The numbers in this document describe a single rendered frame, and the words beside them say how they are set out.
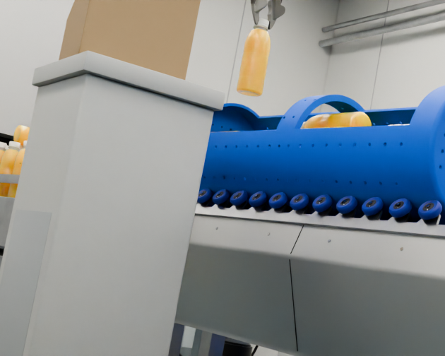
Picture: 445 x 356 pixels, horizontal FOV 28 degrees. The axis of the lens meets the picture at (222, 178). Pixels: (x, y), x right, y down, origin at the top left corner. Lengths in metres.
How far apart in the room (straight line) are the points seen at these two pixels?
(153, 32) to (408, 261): 0.70
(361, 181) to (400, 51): 5.50
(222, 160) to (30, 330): 0.70
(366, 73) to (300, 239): 5.69
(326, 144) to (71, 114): 0.54
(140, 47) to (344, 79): 6.00
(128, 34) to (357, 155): 0.53
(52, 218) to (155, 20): 0.47
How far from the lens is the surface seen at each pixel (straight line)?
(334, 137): 1.89
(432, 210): 1.70
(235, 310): 2.12
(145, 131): 1.80
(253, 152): 2.09
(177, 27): 1.89
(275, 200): 2.03
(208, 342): 2.42
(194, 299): 2.25
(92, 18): 1.83
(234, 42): 7.52
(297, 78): 7.83
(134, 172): 1.79
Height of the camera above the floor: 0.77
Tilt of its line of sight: 6 degrees up
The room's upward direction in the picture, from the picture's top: 10 degrees clockwise
